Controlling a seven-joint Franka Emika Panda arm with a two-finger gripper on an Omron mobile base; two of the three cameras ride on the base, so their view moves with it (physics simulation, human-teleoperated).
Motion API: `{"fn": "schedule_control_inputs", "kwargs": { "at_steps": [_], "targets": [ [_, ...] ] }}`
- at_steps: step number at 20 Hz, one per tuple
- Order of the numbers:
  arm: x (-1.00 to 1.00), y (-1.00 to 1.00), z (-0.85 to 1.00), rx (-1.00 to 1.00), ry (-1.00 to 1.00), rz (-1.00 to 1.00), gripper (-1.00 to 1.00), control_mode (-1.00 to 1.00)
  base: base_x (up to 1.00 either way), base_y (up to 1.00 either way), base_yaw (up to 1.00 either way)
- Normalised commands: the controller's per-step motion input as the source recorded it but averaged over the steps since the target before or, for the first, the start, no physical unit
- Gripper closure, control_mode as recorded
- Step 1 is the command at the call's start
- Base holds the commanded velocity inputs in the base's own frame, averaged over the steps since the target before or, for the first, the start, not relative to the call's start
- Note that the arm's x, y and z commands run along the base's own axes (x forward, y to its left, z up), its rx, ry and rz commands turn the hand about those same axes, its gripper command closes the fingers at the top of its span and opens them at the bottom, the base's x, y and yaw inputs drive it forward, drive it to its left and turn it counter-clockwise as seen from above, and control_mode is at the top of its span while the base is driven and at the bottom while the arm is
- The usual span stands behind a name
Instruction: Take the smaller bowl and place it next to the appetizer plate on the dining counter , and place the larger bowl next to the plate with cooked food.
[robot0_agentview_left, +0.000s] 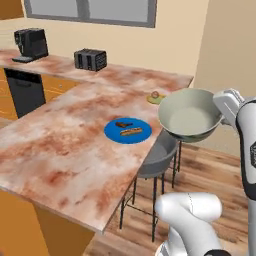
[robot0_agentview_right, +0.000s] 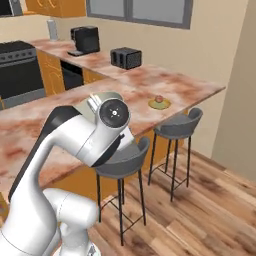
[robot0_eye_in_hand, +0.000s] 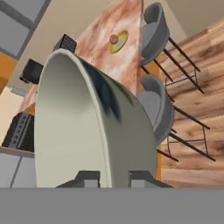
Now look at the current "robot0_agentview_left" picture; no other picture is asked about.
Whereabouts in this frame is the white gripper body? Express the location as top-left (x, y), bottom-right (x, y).
top-left (212, 88), bottom-right (246, 128)

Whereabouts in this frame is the large grey-green bowl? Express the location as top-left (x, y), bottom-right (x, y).
top-left (157, 87), bottom-right (225, 144)

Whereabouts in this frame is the small yellow-green plate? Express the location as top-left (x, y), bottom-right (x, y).
top-left (146, 93), bottom-right (167, 106)

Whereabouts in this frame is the dark brown cooked meat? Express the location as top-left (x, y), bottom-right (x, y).
top-left (115, 121), bottom-right (134, 129)

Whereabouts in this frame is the blue plate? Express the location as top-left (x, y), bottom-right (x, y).
top-left (103, 116), bottom-right (153, 145)

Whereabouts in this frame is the orange counter side panel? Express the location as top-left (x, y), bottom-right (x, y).
top-left (0, 189), bottom-right (96, 256)

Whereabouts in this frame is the grey bar stool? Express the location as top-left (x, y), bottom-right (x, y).
top-left (119, 129), bottom-right (181, 243)
top-left (171, 140), bottom-right (183, 189)

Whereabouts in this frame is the brown sausage in bun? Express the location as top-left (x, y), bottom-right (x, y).
top-left (119, 126), bottom-right (145, 137)

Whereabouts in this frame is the black toaster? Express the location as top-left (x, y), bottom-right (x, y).
top-left (73, 48), bottom-right (108, 73)

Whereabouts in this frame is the grey framed window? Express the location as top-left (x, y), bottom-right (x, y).
top-left (23, 0), bottom-right (158, 29)

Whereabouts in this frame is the orange cupboard run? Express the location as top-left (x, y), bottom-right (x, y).
top-left (0, 67), bottom-right (82, 122)

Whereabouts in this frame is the black dishwasher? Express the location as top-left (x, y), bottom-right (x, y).
top-left (3, 68), bottom-right (47, 120)

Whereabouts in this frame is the black coffee machine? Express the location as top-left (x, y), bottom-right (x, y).
top-left (11, 28), bottom-right (50, 64)

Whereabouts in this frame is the orange wall cupboard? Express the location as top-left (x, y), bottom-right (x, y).
top-left (0, 0), bottom-right (25, 21)

